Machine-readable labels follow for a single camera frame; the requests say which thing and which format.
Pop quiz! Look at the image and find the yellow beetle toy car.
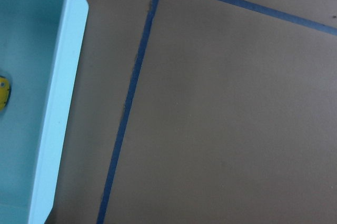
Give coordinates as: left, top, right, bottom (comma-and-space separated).
0, 76, 11, 110

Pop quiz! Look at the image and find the teal plastic storage bin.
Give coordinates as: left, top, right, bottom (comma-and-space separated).
1, 0, 89, 223

